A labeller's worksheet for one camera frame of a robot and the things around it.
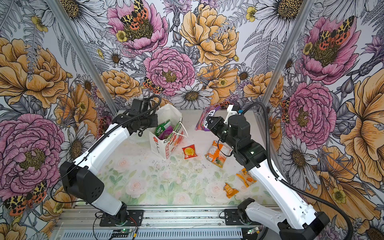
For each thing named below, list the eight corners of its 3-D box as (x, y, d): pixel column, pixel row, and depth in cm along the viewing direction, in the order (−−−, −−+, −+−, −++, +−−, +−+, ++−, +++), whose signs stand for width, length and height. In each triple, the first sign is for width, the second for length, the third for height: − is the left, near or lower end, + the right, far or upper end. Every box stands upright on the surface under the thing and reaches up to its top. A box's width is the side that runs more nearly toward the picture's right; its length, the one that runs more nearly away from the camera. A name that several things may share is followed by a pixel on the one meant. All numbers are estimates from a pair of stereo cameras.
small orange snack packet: (229, 199, 82) (229, 198, 81) (221, 187, 86) (221, 185, 85) (238, 193, 84) (238, 191, 83) (230, 181, 88) (230, 180, 87)
